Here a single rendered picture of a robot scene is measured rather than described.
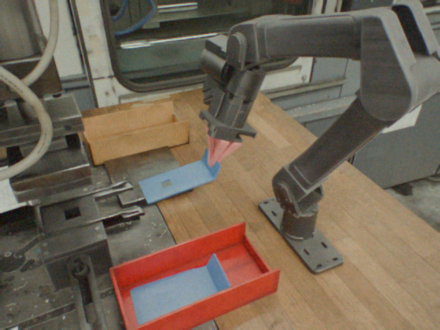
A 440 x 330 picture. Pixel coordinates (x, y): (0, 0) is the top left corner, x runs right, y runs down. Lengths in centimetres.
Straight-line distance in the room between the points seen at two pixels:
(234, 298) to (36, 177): 34
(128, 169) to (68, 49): 47
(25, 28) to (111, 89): 73
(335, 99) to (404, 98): 121
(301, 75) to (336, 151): 93
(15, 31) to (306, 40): 37
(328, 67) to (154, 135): 86
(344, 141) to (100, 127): 66
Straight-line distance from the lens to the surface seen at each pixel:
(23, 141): 62
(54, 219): 74
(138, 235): 78
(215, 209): 82
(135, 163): 93
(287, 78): 149
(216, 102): 71
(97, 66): 123
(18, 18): 56
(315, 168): 65
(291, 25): 60
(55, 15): 52
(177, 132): 99
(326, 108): 167
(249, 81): 68
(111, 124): 106
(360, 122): 57
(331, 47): 56
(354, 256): 78
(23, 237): 85
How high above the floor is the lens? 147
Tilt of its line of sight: 38 degrees down
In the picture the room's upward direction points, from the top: straight up
